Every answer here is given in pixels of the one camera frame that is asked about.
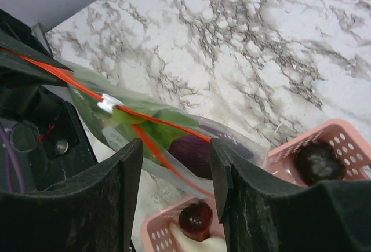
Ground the white garlic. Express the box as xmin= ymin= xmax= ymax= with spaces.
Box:
xmin=169 ymin=222 xmax=227 ymax=252

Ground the dark mangosteen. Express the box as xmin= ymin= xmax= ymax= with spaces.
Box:
xmin=293 ymin=141 xmax=347 ymax=186

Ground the purple eggplant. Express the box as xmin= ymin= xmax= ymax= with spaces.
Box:
xmin=168 ymin=125 xmax=254 ymax=180

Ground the green leaf vegetable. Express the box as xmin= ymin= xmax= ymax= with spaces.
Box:
xmin=70 ymin=84 xmax=201 ymax=151

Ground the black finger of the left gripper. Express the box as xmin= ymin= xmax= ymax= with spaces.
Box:
xmin=1 ymin=10 xmax=68 ymax=88

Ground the clear orange-zip bag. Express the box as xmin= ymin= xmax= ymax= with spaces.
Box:
xmin=1 ymin=48 xmax=267 ymax=198

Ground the pink plastic basket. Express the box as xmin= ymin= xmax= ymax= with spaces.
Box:
xmin=141 ymin=119 xmax=370 ymax=251

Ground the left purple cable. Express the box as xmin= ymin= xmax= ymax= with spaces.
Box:
xmin=0 ymin=124 xmax=27 ymax=193

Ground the dark red cherry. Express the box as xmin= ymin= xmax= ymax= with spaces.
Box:
xmin=178 ymin=202 xmax=213 ymax=242

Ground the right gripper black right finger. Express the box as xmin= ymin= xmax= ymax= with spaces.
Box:
xmin=210 ymin=139 xmax=370 ymax=251

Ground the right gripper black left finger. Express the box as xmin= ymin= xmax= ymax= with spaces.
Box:
xmin=1 ymin=139 xmax=143 ymax=252

